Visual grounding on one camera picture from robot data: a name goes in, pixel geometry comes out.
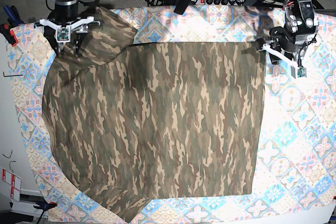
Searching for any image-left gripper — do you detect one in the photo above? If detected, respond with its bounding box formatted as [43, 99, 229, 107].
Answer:
[34, 16, 101, 57]

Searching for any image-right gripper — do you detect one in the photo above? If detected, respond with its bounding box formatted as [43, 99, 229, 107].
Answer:
[256, 37, 307, 68]

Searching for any camouflage T-shirt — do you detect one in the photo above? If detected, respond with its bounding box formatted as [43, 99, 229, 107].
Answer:
[42, 8, 266, 221]

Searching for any blue red clamp upper left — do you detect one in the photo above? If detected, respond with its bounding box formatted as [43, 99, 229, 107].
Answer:
[1, 5, 24, 47]

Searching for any white power strip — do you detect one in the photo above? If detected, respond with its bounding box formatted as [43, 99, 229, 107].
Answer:
[191, 0, 235, 5]

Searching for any patterned tile tablecloth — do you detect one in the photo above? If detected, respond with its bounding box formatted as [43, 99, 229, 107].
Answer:
[2, 5, 335, 223]

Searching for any red white label card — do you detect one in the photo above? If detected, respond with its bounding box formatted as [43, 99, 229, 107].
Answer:
[1, 168, 22, 202]

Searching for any blue clamp lower left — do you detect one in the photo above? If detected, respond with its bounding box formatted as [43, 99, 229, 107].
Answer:
[33, 201, 57, 211]

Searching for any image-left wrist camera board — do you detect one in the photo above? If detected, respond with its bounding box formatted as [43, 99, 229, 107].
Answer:
[56, 26, 71, 43]

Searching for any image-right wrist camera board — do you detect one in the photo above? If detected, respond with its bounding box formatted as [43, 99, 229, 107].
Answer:
[291, 66, 307, 79]

